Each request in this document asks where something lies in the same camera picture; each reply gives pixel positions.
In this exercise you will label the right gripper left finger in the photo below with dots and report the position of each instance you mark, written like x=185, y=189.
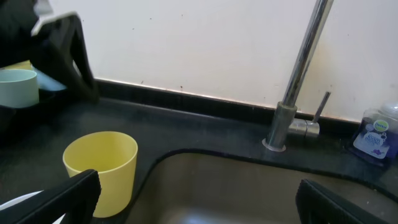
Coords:
x=62, y=199

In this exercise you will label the yellow cup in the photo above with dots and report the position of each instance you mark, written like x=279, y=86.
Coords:
x=20, y=66
x=105, y=161

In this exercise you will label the blue cup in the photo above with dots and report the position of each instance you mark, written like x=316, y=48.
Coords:
x=51, y=82

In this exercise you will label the steel tap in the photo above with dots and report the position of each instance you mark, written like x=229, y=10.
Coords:
x=298, y=68

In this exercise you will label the steel sink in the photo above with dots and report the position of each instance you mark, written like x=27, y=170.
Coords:
x=233, y=193

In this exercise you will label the white cup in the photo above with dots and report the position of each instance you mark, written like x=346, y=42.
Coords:
x=15, y=200

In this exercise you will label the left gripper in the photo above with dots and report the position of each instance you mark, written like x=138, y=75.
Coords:
x=15, y=28

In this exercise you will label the blue soap bottle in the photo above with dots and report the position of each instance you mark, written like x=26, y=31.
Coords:
x=373, y=137

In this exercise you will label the green cup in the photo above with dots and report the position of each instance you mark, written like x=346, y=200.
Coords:
x=17, y=88

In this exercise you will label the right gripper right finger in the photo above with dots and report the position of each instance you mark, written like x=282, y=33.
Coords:
x=323, y=208

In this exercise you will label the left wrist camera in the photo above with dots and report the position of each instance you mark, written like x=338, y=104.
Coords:
x=43, y=6

